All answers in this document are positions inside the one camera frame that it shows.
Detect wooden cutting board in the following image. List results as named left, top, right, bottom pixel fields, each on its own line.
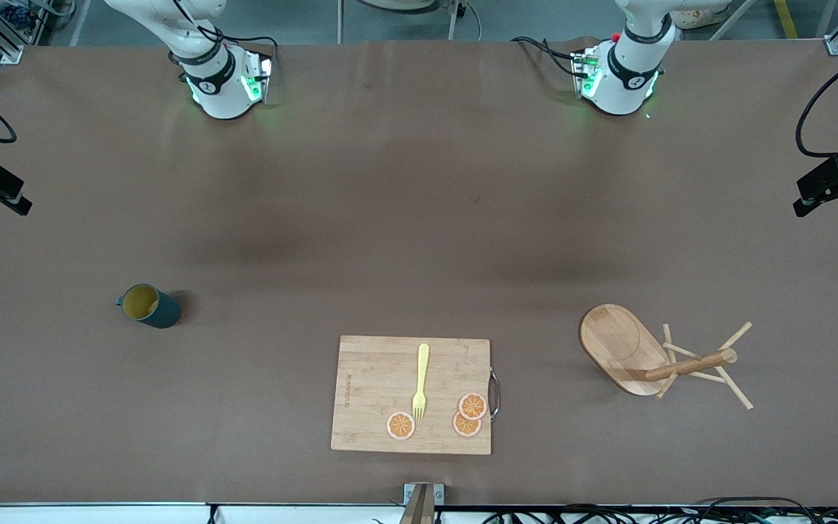
left=330, top=335, right=501, bottom=456

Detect metal stand legs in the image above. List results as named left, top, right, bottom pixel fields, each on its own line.
left=338, top=0, right=482, bottom=43

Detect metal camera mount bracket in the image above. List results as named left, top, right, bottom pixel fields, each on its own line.
left=399, top=483, right=445, bottom=524

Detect teal cup yellow inside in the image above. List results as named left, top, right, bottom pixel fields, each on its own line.
left=116, top=283, right=182, bottom=330

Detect black arm base cable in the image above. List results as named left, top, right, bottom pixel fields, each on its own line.
left=172, top=0, right=279, bottom=63
left=512, top=35, right=581, bottom=77

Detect wooden cup rack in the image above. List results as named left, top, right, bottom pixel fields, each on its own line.
left=580, top=303, right=754, bottom=410

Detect black right arm base cable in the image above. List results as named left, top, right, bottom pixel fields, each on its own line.
left=172, top=0, right=279, bottom=63

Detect black left arm base cable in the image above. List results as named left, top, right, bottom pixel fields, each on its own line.
left=512, top=35, right=581, bottom=77

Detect black tangled cable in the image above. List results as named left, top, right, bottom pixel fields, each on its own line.
left=481, top=504, right=642, bottom=524

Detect yellow plastic fork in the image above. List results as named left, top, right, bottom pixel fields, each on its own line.
left=412, top=344, right=431, bottom=421

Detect black looped cable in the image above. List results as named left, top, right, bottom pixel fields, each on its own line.
left=692, top=497, right=823, bottom=524

